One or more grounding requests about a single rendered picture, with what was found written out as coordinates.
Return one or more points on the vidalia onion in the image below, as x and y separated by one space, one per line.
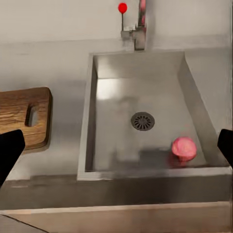
184 149

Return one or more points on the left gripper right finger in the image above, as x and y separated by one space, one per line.
225 144

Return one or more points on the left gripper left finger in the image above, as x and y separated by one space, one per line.
12 145

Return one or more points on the drop in sink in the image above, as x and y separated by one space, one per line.
137 103

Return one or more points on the cutting board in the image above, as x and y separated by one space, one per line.
15 108

